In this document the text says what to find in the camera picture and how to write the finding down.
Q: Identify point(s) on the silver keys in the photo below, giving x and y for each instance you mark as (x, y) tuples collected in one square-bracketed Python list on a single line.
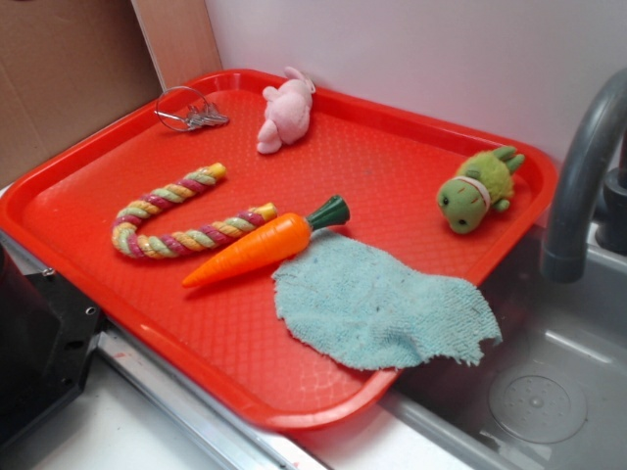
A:
[(199, 112)]

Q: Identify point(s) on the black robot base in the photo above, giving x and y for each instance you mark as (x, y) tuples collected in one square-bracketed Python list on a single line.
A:
[(49, 330)]

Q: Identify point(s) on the orange plastic carrot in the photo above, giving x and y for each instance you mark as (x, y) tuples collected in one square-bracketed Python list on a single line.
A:
[(279, 239)]

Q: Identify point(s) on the light blue cloth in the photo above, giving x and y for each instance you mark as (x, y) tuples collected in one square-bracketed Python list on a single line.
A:
[(368, 311)]

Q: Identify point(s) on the pink plush bunny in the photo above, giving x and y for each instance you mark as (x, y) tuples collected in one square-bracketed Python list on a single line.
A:
[(287, 112)]

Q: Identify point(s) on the red plastic tray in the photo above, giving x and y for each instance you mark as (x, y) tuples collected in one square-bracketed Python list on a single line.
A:
[(386, 163)]

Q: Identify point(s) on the green plush turtle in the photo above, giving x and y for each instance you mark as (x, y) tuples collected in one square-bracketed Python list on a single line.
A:
[(482, 184)]

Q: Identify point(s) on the grey faucet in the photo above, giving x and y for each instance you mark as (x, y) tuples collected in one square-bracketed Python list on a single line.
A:
[(591, 187)]

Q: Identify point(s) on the grey sink basin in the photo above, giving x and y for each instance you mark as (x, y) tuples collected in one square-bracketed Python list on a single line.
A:
[(552, 393)]

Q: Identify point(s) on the brown cardboard panel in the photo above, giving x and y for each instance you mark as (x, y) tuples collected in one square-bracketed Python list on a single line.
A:
[(70, 68)]

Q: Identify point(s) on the multicolour rope toy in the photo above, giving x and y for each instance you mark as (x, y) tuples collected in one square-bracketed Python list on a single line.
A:
[(129, 242)]

